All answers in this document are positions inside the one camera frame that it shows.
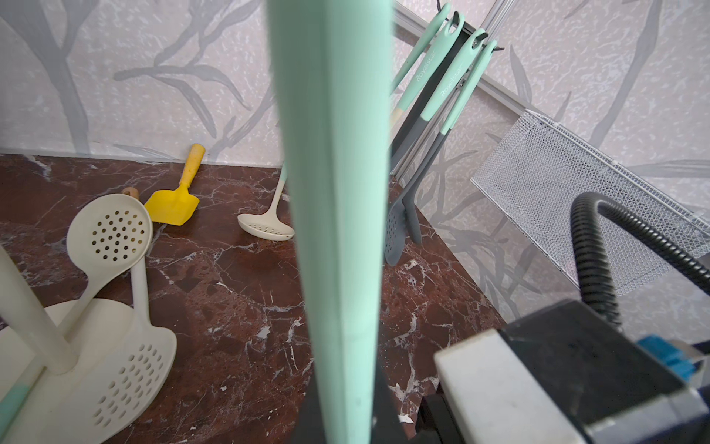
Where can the cream utensil rack stand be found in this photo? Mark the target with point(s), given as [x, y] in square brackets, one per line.
[23, 312]

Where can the large cream skimmer green handle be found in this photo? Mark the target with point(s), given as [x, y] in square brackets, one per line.
[436, 52]

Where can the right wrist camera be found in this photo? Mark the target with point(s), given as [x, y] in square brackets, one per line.
[564, 375]

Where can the dark grey utensil rack stand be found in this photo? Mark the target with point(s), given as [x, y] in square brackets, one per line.
[469, 81]

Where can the small cream skimmer green handle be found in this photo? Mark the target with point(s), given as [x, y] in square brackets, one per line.
[267, 226]

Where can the yellow toy shovel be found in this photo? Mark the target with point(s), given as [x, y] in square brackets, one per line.
[177, 207]

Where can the cream skimmer leaning on rack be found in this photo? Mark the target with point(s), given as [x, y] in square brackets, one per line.
[105, 238]

